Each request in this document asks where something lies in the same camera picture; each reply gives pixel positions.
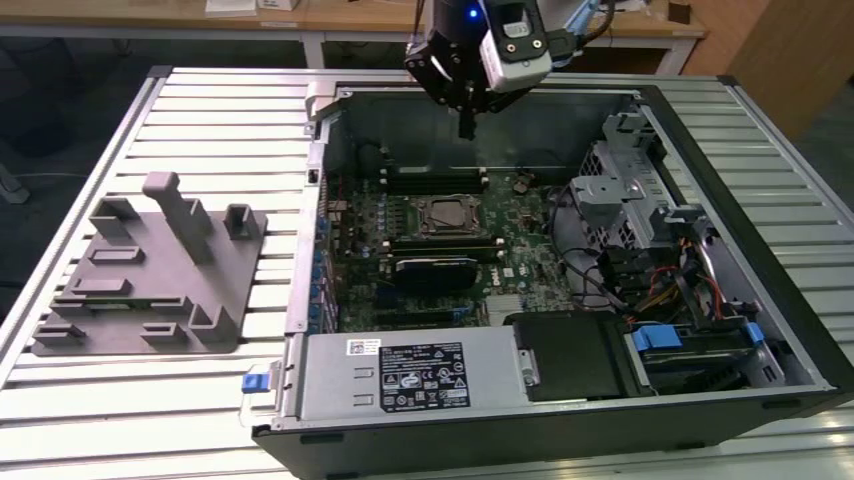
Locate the blue case latch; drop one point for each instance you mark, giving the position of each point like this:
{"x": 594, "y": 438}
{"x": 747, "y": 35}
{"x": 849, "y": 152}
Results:
{"x": 255, "y": 385}

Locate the grey metal foot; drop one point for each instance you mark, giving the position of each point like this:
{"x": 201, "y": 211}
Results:
{"x": 9, "y": 187}

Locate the black open PC case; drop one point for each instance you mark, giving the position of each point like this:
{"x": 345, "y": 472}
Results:
{"x": 467, "y": 450}

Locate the grey parts rack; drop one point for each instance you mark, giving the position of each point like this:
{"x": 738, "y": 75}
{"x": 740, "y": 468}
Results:
{"x": 160, "y": 280}

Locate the white paper box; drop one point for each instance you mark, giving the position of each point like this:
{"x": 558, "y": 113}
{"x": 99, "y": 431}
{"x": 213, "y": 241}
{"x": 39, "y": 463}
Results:
{"x": 276, "y": 4}
{"x": 229, "y": 5}

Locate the silver chipset heatsink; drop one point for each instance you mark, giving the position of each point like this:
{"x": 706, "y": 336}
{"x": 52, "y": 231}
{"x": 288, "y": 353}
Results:
{"x": 504, "y": 306}

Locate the black graphics card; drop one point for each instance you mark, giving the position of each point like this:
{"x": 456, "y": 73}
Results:
{"x": 434, "y": 277}

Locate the thin metal locking lever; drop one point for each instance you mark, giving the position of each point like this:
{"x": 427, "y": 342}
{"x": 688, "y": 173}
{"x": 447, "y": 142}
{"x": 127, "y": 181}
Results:
{"x": 460, "y": 194}

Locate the silver CPU chip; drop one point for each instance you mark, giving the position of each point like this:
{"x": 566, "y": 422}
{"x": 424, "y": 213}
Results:
{"x": 447, "y": 212}

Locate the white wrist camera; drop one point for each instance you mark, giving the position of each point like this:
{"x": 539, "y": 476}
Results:
{"x": 516, "y": 55}

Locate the hard disk in blue carrier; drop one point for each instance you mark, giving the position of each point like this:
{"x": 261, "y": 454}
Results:
{"x": 694, "y": 365}

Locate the black plastic shroud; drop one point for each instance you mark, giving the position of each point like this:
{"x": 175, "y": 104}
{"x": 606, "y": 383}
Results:
{"x": 574, "y": 355}

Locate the silver power supply unit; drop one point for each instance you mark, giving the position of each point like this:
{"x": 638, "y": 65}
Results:
{"x": 333, "y": 380}

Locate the wooden cabinet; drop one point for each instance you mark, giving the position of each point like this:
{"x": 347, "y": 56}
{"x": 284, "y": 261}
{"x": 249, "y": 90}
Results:
{"x": 787, "y": 50}

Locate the small black box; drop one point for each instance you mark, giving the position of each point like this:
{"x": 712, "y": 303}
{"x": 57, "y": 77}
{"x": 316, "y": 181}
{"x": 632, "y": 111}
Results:
{"x": 679, "y": 12}

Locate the grey metal drive cage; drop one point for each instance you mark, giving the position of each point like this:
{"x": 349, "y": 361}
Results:
{"x": 614, "y": 195}

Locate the wooden desk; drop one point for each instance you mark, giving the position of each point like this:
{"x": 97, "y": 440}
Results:
{"x": 233, "y": 22}

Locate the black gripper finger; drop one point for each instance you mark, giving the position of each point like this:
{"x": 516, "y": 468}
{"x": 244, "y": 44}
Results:
{"x": 430, "y": 72}
{"x": 496, "y": 100}

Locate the green motherboard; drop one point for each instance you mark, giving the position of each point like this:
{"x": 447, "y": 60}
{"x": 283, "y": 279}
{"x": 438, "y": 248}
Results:
{"x": 354, "y": 235}

